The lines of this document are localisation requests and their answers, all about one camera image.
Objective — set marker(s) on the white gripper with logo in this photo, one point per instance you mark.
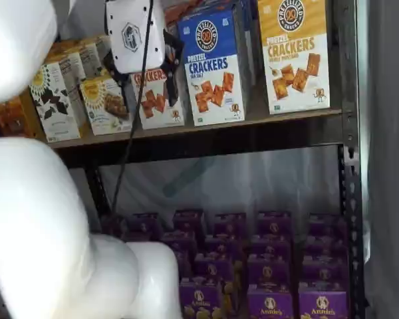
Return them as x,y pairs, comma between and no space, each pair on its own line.
133,36

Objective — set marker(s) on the blue white pretzel crackers box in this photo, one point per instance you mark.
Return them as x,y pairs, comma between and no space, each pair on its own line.
212,66

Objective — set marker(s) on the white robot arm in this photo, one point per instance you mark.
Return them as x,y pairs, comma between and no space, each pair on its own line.
36,216

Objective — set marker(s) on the orange white pretzel crackers box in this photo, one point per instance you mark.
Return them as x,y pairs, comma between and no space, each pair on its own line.
183,10
153,109

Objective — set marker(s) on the yellow white snack bar box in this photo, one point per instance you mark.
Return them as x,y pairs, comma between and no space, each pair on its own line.
93,53
103,106

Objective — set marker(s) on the white box with black chips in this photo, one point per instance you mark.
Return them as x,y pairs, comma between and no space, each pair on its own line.
54,106
71,66

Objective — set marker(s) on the brown wooden shelf board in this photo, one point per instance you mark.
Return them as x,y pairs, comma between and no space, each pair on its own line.
219,129

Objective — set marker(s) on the brown orange snack box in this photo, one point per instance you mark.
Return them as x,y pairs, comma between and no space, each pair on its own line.
11,116

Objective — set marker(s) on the yellow white pretzel crackers box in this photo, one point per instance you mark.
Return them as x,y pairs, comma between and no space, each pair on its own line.
296,60

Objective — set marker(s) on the green tape strip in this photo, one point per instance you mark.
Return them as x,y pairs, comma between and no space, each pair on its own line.
186,177

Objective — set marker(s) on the translucent plastic sheet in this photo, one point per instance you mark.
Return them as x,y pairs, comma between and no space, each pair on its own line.
252,179

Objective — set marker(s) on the dark metal shelving rack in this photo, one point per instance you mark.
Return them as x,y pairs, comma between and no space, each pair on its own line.
349,83

